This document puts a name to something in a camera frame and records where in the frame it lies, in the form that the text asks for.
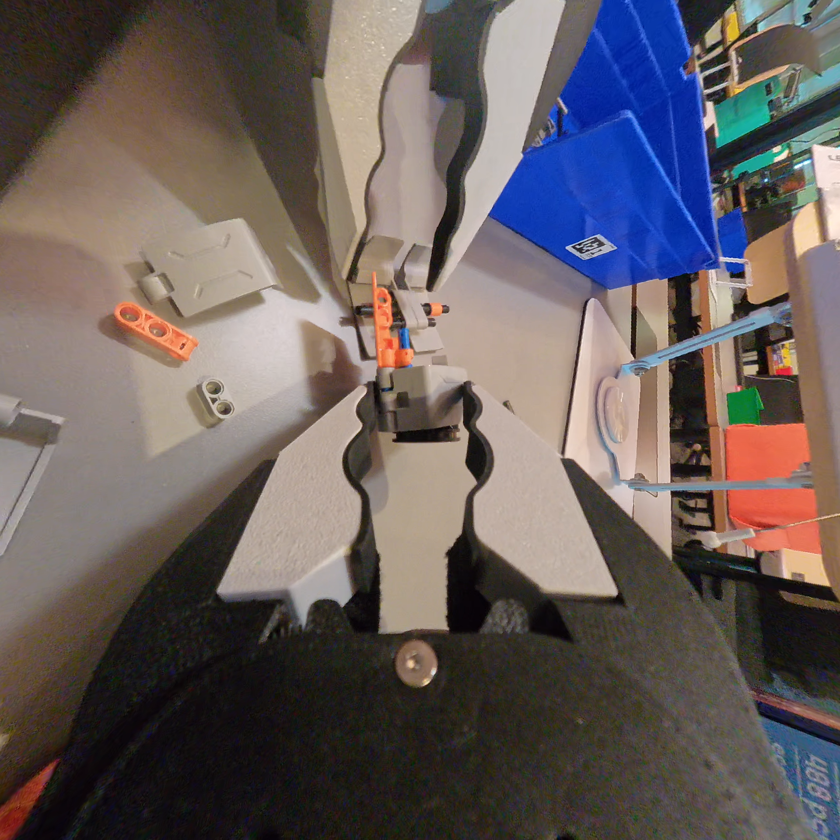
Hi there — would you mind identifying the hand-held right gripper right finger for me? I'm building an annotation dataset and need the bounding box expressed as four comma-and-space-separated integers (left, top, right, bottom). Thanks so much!
448, 382, 623, 603

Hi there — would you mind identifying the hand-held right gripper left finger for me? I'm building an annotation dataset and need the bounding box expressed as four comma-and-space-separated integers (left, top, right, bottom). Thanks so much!
215, 385, 380, 630

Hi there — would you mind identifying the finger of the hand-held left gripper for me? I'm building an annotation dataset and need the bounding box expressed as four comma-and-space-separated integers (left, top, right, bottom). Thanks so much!
312, 0, 462, 291
424, 0, 603, 294

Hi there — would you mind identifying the grey motor assembly orange panel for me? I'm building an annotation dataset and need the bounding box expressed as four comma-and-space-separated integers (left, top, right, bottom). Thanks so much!
373, 272, 471, 448

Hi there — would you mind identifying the plain blue storage bin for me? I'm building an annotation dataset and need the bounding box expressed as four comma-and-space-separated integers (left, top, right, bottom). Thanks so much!
525, 0, 708, 165

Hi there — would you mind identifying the clear document stand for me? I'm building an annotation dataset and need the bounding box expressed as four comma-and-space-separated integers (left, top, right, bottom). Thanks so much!
596, 239, 840, 601

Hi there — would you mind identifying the blue storage bin with tag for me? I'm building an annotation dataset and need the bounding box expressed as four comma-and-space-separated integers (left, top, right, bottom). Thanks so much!
489, 108, 721, 291

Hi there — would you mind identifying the grey two-hole connector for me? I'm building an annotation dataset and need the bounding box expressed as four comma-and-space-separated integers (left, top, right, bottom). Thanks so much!
196, 377, 238, 421

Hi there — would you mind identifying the white rounded base board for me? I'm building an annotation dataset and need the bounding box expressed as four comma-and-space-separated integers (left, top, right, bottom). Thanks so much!
562, 297, 644, 490

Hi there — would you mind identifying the grey ribbed hinged panel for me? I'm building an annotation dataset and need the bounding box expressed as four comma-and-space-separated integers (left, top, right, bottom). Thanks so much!
140, 218, 284, 320

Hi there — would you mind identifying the orange three-hole beam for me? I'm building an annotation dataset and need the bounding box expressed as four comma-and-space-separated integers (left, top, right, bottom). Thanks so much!
113, 301, 200, 361

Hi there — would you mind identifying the orange red fabric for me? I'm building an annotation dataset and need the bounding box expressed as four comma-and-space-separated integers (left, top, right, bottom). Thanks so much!
724, 423, 826, 553

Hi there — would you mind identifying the green box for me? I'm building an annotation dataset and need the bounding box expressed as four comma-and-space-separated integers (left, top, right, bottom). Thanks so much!
725, 387, 763, 427

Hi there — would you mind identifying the light grey flat clip panel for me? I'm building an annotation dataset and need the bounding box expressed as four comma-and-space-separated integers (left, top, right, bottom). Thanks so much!
0, 392, 67, 555

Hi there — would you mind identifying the dark perforated panel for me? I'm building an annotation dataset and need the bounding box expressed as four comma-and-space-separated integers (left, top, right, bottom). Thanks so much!
0, 0, 158, 191

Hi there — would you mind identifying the blue toy kit box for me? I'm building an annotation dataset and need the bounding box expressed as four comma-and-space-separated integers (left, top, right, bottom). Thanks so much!
755, 699, 840, 840

